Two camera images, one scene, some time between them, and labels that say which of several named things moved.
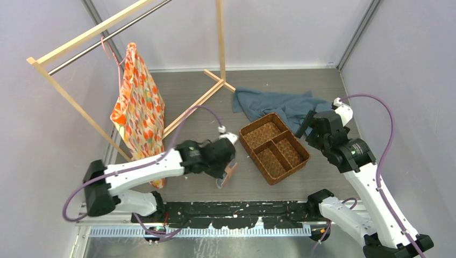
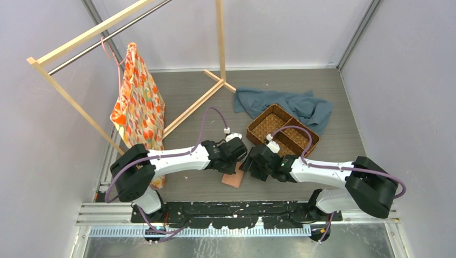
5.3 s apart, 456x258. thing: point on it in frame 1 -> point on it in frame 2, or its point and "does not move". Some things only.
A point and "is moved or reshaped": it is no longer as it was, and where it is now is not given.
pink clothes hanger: x=105 y=44 does not move
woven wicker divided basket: x=273 y=148 is moved or reshaped
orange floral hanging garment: x=139 y=110 does not move
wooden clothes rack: x=36 y=59 does not move
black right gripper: x=309 y=121 -> x=254 y=172
